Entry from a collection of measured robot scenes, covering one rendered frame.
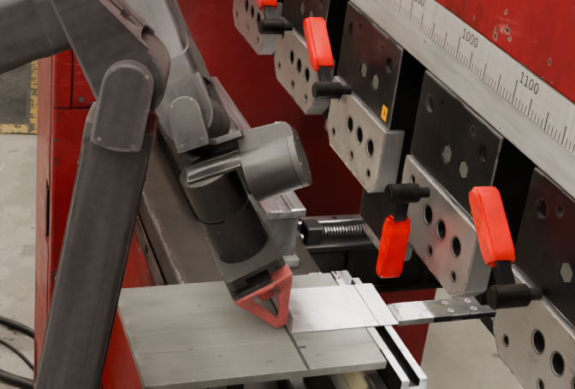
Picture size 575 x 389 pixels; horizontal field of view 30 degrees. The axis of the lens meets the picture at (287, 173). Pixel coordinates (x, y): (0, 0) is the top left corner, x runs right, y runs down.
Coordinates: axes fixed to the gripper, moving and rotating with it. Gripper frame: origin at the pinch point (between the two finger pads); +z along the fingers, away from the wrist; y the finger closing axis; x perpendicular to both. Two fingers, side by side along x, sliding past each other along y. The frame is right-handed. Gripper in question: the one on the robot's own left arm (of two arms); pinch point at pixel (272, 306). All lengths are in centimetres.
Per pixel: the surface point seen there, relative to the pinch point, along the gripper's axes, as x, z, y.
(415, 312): -14.4, 8.5, -2.0
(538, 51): -26, -32, -28
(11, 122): 56, 81, 272
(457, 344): -41, 135, 123
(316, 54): -16.0, -22.6, 6.5
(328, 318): -5.1, 3.9, -1.6
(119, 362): 30, 46, 65
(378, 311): -10.7, 6.8, -1.0
